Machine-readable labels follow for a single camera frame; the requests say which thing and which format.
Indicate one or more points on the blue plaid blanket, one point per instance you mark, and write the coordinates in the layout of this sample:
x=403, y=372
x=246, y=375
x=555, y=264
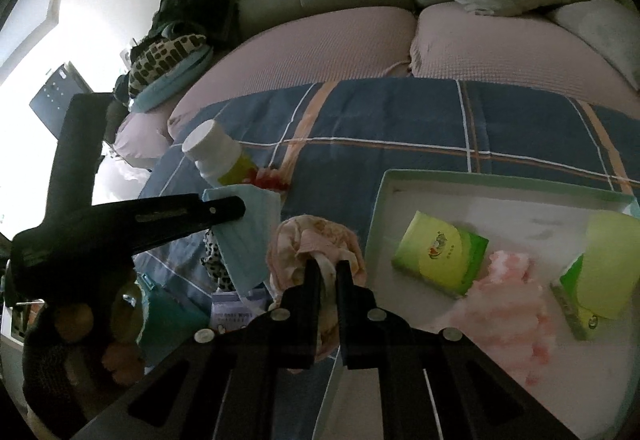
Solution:
x=375, y=120

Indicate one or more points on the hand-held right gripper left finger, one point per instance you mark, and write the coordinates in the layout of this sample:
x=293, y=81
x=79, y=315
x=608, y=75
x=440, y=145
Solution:
x=311, y=292

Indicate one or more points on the leopard pattern cushion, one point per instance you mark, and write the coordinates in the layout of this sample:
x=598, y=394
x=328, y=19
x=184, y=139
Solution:
x=165, y=58

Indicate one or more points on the pink striped fuzzy sock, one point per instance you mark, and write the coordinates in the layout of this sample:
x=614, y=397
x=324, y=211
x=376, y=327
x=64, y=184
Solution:
x=505, y=315

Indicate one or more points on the person's left hand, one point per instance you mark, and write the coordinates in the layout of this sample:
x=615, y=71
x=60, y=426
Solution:
x=55, y=370

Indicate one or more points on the white plastic bottle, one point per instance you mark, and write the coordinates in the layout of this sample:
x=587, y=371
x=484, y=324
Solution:
x=215, y=155

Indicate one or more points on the red and white cloth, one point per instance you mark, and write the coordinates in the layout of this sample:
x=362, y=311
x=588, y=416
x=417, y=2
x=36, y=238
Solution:
x=270, y=180

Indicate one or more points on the dark clothes pile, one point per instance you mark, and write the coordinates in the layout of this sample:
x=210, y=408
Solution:
x=195, y=10

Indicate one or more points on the dark teal garment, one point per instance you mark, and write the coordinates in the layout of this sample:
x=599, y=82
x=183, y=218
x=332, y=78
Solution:
x=121, y=90

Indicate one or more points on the pink floral cloth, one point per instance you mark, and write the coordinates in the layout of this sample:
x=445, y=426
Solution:
x=320, y=235

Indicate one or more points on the green tissue packet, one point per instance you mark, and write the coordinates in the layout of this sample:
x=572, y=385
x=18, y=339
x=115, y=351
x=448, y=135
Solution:
x=575, y=312
x=435, y=255

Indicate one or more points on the leopard print scrunchie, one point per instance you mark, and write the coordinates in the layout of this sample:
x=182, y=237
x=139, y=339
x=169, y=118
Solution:
x=214, y=265

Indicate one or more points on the white tray box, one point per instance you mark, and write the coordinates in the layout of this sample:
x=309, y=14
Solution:
x=500, y=230

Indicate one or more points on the light green cloth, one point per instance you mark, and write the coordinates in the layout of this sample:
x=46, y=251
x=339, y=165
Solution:
x=610, y=265

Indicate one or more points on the pink waffle sofa cover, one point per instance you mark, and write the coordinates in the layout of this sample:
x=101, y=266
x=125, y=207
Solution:
x=325, y=50

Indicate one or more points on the blue face mask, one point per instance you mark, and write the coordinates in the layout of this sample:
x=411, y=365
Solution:
x=250, y=240

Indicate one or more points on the grey-white pillow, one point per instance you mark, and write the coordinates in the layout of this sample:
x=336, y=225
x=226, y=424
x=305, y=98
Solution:
x=600, y=30

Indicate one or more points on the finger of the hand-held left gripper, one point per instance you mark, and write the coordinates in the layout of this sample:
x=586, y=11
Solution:
x=220, y=211

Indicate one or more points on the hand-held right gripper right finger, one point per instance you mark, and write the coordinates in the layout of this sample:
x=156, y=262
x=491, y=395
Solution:
x=347, y=305

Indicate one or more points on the teal wipes pack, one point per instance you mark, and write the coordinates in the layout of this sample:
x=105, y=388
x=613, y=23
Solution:
x=170, y=320

